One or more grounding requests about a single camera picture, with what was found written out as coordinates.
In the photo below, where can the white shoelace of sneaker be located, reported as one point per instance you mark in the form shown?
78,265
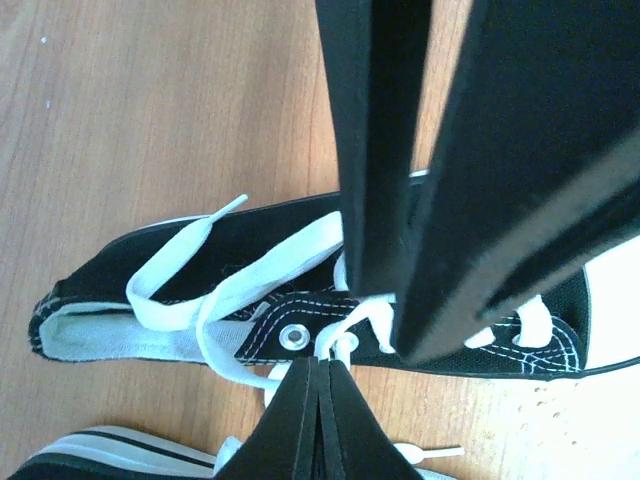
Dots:
411,452
286,261

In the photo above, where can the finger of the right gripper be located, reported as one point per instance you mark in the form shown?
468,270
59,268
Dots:
535,170
374,55

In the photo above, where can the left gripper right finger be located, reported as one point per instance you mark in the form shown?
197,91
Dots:
351,442

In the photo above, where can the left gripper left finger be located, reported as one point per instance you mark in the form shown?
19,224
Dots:
282,446

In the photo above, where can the black sneaker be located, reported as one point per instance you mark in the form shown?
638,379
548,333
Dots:
87,317
114,452

